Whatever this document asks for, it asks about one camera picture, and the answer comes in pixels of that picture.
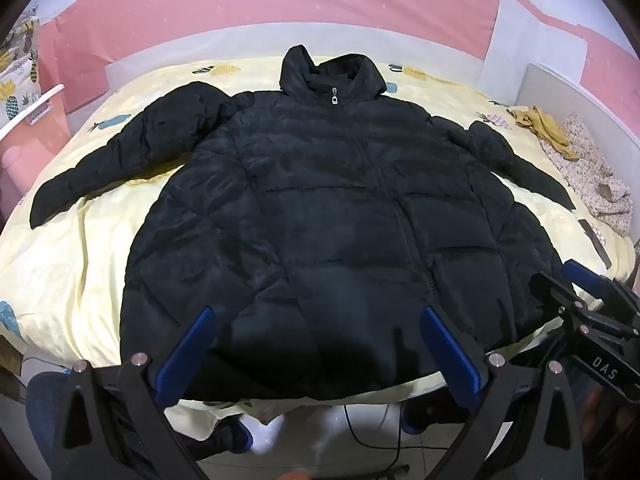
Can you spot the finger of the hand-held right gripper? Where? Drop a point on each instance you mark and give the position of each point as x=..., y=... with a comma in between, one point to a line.
x=555, y=292
x=579, y=274

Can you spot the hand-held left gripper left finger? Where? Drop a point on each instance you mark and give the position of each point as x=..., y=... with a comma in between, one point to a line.
x=189, y=347

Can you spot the floral fleece blanket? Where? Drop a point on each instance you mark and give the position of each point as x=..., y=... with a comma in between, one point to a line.
x=597, y=170

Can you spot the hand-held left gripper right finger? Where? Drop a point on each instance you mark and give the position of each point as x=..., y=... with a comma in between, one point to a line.
x=450, y=355

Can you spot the white bed side board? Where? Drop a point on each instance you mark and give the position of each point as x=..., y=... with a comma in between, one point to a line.
x=150, y=67

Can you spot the yellow pineapple print bedsheet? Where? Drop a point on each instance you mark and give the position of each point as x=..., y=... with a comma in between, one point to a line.
x=90, y=270

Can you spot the mustard yellow cloth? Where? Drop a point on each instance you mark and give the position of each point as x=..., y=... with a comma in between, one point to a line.
x=545, y=127

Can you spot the white headboard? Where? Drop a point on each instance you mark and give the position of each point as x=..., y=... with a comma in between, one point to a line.
x=560, y=90

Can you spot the white rail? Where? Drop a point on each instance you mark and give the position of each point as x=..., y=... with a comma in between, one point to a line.
x=35, y=107

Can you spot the black puffer jacket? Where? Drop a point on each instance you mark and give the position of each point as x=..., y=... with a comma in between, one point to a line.
x=325, y=220

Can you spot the pineapple print fabric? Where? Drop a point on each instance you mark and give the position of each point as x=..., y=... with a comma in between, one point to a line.
x=20, y=70

